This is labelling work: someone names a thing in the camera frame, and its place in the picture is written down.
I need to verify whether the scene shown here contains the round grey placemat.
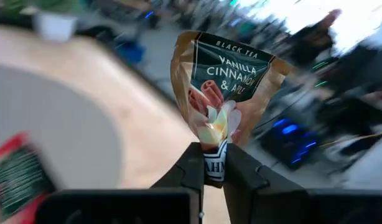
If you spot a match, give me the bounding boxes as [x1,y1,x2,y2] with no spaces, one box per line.
[0,62,123,190]

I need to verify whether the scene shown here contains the black computer case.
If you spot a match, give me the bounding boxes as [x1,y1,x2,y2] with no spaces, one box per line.
[258,117,319,171]

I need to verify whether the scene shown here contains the red strawberry tea packet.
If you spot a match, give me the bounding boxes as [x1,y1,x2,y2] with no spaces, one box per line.
[0,131,57,224]

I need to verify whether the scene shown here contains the person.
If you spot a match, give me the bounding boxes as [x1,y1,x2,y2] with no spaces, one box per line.
[289,8,343,66]

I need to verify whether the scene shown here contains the brown tea packet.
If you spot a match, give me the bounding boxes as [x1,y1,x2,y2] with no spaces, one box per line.
[170,30,293,189]

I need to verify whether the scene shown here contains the green plant in white pot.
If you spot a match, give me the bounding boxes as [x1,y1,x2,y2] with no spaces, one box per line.
[2,0,83,44]

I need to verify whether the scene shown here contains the blue plastic bin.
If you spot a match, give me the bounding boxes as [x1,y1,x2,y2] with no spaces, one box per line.
[115,40,146,65]

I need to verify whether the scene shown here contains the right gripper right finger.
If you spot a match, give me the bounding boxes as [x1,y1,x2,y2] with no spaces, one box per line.
[223,143,309,224]

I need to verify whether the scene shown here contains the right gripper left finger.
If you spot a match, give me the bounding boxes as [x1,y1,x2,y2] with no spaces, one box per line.
[149,142,206,224]

